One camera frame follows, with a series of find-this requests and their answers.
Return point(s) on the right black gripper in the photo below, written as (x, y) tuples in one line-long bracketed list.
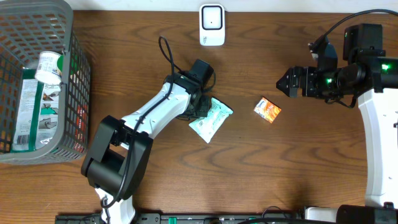
[(310, 74)]

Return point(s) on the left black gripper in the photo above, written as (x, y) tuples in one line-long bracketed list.
[(206, 101)]

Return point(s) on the teal wet wipes pack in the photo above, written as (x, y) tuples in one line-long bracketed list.
[(208, 126)]

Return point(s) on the orange white small packet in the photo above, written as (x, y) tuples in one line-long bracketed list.
[(267, 110)]

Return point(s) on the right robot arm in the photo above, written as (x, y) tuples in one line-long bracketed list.
[(371, 79)]

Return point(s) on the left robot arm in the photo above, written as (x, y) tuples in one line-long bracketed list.
[(117, 159)]

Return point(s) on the white barcode scanner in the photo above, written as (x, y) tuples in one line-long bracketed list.
[(212, 25)]

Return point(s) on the white plastic bottle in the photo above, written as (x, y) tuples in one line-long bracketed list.
[(47, 70)]

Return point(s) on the green white instruction package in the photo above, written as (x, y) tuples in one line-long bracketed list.
[(37, 117)]

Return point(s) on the grey plastic mesh basket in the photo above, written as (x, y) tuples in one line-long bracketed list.
[(27, 29)]

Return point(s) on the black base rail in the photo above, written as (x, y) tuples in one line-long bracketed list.
[(156, 218)]

